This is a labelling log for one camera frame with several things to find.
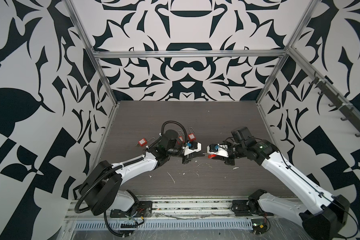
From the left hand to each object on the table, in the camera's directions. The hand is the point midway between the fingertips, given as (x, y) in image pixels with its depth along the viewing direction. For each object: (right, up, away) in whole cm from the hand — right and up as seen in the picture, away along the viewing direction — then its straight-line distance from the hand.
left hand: (205, 150), depth 72 cm
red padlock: (+3, -2, 0) cm, 4 cm away
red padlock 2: (-5, +3, +27) cm, 27 cm away
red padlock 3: (-36, 0, +24) cm, 43 cm away
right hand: (+4, -1, +2) cm, 5 cm away
